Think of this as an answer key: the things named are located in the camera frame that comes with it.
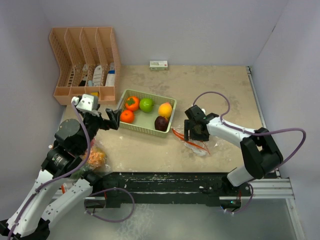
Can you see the pink desk organizer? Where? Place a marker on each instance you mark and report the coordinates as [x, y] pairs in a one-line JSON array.
[[78, 50]]

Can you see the small white green box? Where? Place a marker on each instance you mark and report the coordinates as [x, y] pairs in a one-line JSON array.
[[158, 65]]

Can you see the green toy lime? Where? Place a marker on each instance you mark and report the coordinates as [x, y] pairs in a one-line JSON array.
[[146, 105]]

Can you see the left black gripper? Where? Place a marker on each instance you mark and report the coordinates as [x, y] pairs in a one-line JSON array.
[[113, 116]]

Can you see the dark red toy apple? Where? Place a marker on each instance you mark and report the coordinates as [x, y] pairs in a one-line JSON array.
[[161, 124]]

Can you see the yellow orange toy fruit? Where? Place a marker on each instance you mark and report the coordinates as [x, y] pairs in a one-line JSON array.
[[165, 110]]

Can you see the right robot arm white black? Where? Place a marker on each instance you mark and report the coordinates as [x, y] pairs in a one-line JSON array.
[[260, 152]]

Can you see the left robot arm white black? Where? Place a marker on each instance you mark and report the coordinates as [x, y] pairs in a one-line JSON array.
[[71, 149]]

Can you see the white tube in organizer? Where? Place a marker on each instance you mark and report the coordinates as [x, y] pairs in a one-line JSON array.
[[97, 76]]

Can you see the white blue box in organizer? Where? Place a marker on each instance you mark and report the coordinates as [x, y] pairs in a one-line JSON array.
[[111, 76]]

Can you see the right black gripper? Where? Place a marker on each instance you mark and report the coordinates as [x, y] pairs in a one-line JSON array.
[[188, 125]]

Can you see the green plastic basket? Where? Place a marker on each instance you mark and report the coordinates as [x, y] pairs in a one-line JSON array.
[[144, 121]]

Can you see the toy pineapple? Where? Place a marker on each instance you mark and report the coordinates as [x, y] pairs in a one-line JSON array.
[[96, 162]]

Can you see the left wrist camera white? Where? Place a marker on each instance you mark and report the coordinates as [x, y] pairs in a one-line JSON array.
[[86, 104]]

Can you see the yellow block in organizer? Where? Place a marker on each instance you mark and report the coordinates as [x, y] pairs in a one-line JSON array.
[[95, 94]]

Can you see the clear zip bag orange zipper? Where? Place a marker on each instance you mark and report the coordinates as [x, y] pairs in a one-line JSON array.
[[67, 185]]

